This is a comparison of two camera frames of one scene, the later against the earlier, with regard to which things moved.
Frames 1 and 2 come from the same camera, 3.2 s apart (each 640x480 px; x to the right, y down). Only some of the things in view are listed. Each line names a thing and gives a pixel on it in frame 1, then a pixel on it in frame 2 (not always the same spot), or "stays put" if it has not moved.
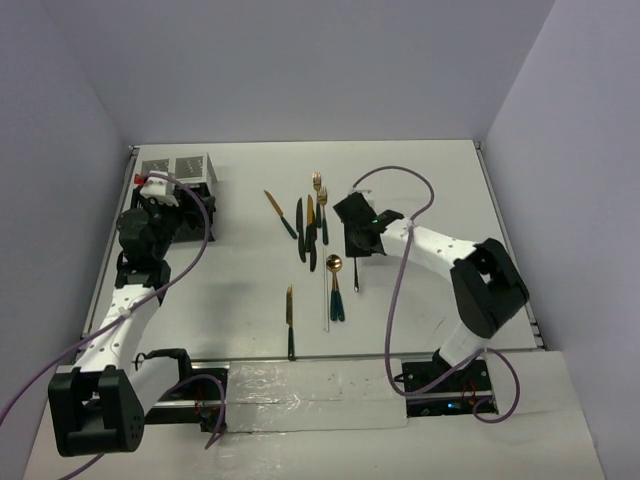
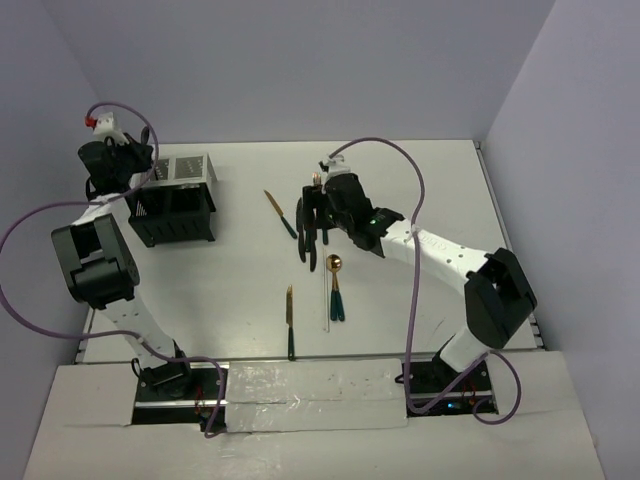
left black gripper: x=155 y=206 to x=141 y=153
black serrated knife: x=299 y=228 stays put
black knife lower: x=313 y=252 stays put
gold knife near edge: x=289 y=320 stays put
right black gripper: x=352 y=250 to x=311 y=201
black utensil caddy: x=193 y=226 stays put
